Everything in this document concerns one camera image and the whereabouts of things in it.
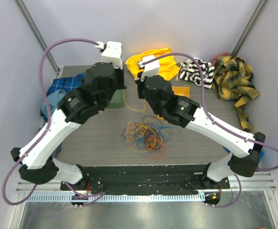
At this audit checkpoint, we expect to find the light blue cloth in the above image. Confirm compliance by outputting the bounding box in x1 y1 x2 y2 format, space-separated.
41 89 66 119

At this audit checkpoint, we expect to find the tangled coloured wire pile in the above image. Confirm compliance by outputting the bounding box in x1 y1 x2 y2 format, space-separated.
121 115 175 160

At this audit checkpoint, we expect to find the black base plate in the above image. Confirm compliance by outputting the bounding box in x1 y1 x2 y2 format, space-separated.
70 165 230 196

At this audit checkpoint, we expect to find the blue plaid cloth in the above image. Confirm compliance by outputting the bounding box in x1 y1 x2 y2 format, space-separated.
40 73 86 120

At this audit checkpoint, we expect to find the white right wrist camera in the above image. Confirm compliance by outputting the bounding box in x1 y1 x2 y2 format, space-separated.
137 55 160 82

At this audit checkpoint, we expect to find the bright blue cloth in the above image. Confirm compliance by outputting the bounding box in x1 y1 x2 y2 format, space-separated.
223 147 264 158

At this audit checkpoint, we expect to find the pink cloth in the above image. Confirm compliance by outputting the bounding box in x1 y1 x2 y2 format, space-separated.
211 52 230 65

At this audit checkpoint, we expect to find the yellow black plaid shirt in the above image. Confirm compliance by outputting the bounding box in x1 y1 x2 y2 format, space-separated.
213 55 261 133

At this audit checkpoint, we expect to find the black white striped cloth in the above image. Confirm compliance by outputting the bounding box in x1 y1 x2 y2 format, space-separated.
177 57 215 89

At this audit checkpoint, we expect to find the orange yellow wire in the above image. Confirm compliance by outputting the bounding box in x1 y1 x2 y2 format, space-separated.
123 90 146 113

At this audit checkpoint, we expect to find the aluminium frame rail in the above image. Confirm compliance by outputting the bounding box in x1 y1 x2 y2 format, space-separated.
26 172 276 205

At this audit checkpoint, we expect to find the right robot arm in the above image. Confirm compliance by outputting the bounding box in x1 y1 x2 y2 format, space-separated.
135 75 266 188

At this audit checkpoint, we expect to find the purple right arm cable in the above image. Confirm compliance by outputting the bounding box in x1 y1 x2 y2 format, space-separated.
138 52 278 208

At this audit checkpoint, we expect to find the yellow plastic bin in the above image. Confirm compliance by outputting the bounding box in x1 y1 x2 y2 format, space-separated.
156 85 191 121

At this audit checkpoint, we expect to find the green plastic bin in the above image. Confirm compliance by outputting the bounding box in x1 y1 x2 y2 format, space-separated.
106 90 124 109

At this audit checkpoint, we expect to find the yellow cloth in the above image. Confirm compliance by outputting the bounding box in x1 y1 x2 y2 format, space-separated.
126 47 179 81

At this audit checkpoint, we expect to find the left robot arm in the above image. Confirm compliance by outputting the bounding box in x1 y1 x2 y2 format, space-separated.
11 61 126 190

